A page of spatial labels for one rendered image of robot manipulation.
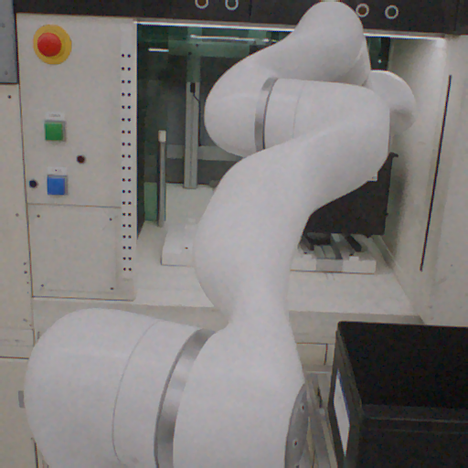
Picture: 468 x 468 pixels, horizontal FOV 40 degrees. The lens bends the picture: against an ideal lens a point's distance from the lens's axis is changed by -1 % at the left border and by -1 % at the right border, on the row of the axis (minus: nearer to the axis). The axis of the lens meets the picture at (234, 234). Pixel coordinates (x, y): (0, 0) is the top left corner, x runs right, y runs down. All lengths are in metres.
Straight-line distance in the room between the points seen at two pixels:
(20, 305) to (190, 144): 0.90
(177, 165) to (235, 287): 1.57
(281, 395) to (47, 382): 0.18
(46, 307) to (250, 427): 0.90
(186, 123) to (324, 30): 1.22
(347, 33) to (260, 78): 0.14
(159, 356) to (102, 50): 0.76
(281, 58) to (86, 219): 0.57
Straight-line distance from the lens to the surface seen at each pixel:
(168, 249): 1.45
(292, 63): 0.81
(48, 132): 1.18
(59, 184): 1.20
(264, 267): 0.55
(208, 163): 2.09
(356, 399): 0.92
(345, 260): 1.45
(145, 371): 0.48
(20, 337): 1.36
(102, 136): 1.18
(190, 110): 2.00
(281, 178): 0.63
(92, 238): 1.24
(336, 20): 0.84
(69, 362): 0.51
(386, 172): 1.40
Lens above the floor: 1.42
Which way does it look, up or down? 20 degrees down
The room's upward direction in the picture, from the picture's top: 3 degrees clockwise
